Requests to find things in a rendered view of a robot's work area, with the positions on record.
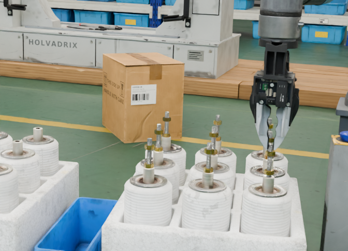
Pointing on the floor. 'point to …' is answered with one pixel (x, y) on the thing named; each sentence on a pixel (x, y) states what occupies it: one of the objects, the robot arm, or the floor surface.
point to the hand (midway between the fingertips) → (271, 142)
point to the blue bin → (78, 226)
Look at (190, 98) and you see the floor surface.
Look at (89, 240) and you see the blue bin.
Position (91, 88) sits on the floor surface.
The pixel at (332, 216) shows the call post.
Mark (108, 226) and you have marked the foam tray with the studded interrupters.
